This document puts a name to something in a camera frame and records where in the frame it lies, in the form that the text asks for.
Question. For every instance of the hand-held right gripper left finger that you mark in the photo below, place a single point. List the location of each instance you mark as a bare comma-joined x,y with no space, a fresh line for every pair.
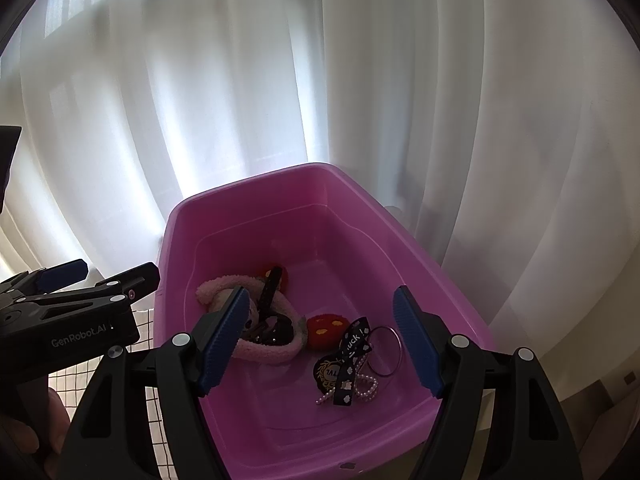
225,345

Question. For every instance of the thin silver bangle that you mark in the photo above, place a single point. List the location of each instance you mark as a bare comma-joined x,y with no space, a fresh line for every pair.
400,352

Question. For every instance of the person's left hand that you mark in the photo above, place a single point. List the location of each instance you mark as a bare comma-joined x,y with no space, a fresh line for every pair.
30,435

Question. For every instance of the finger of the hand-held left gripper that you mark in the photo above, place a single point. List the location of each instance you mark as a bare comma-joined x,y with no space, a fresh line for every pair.
62,274
142,280

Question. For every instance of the black gold embroidered badge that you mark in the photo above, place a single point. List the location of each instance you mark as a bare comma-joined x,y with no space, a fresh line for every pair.
325,372

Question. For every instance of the white curtain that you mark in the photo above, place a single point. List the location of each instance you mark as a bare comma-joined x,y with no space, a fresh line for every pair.
250,85

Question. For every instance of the black wrist watch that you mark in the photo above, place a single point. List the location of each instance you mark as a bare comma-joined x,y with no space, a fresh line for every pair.
267,290

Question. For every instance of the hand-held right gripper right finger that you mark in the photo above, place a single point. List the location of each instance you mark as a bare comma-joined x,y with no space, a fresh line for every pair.
417,345

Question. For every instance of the pink plastic bin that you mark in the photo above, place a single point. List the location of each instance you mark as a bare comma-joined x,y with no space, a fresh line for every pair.
310,220

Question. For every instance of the pink fluffy headband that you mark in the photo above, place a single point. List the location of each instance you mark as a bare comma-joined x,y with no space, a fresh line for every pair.
270,355

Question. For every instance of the white black checkered bed sheet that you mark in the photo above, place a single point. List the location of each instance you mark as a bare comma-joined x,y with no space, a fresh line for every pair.
150,425

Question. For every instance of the black printed ribbon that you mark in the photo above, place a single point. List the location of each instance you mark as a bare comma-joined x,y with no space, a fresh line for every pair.
350,340

